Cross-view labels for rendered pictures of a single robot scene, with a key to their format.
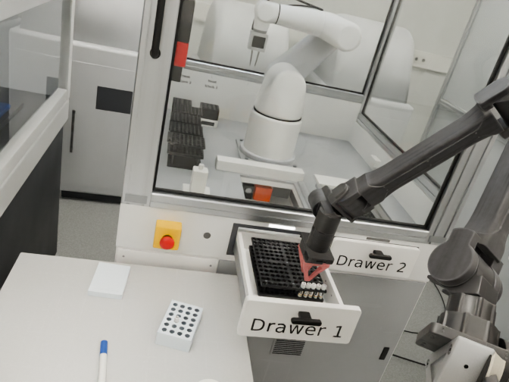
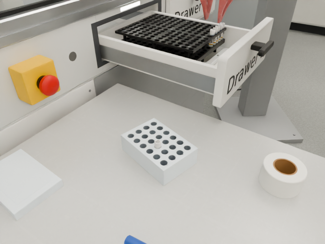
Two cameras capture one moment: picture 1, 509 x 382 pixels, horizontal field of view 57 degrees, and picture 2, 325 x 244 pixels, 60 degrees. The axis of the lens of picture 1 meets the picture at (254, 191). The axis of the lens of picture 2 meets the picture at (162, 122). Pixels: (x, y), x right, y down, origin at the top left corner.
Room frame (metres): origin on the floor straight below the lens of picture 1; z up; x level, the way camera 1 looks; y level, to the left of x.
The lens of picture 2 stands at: (0.61, 0.36, 1.14)
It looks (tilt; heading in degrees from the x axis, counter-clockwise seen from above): 37 degrees down; 317
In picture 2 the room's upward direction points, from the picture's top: straight up
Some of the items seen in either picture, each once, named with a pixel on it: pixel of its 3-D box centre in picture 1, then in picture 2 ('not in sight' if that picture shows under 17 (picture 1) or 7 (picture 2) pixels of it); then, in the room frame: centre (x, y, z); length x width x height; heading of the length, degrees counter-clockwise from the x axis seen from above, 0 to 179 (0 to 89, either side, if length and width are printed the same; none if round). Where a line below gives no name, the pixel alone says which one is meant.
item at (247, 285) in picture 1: (282, 270); (168, 42); (1.12, -0.13, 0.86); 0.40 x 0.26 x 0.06; 13
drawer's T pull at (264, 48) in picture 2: (305, 317); (260, 47); (0.89, -0.19, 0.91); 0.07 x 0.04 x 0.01; 103
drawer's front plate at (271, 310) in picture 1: (299, 320); (245, 57); (0.92, -0.18, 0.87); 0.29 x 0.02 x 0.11; 103
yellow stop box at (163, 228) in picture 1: (167, 235); (36, 80); (1.14, 0.21, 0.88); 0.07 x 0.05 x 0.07; 103
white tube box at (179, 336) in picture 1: (179, 324); (158, 148); (0.91, 0.10, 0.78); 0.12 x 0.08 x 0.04; 179
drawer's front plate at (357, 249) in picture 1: (372, 258); (190, 4); (1.30, -0.41, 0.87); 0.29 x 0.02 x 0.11; 103
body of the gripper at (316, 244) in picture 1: (320, 239); not in sight; (1.01, -0.18, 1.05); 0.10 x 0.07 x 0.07; 15
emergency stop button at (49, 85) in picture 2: (167, 242); (47, 84); (1.11, 0.20, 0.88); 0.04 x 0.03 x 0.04; 103
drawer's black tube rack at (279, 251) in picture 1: (284, 271); (171, 41); (1.11, -0.14, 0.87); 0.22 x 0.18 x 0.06; 13
